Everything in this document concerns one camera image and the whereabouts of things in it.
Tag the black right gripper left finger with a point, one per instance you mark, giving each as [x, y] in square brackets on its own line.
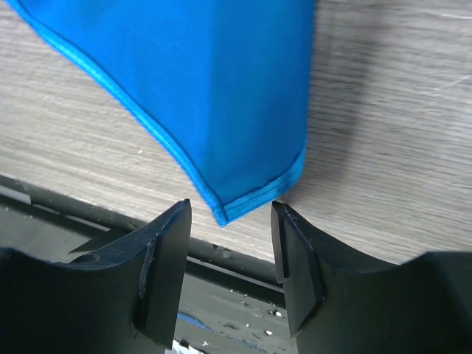
[121, 298]

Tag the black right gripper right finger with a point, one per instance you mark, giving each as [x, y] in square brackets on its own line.
[341, 300]

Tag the blue satin napkin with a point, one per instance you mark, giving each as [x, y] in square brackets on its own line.
[222, 85]

